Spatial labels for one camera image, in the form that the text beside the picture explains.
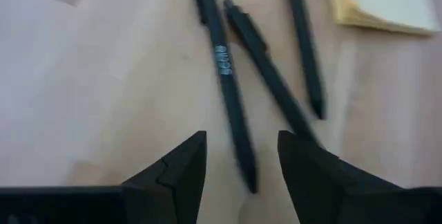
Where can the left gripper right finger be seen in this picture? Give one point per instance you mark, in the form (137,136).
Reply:
(317,186)

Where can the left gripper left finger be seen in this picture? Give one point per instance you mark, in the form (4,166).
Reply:
(172,189)

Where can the black pen with silver print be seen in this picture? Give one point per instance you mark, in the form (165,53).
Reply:
(224,79)

